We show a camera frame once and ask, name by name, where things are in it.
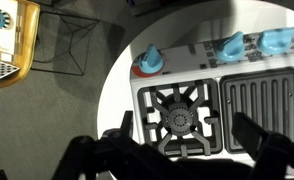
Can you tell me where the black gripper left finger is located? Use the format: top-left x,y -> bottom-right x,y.
101,110 -> 145,151

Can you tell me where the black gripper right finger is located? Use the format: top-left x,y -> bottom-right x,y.
231,111 -> 290,161

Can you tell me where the white toy stove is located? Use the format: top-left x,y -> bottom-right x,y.
129,23 -> 294,168

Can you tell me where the grey ribbed griddle plate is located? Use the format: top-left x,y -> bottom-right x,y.
218,67 -> 294,154

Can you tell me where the grey burner grate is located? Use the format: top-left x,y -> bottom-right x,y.
137,78 -> 223,158

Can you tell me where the white box with colourful print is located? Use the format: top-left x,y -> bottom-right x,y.
0,0 -> 20,56

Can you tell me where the blue knob on orange ring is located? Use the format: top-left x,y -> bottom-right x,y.
137,43 -> 165,75

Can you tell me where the black wire stool frame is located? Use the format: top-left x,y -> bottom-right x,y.
31,9 -> 101,77

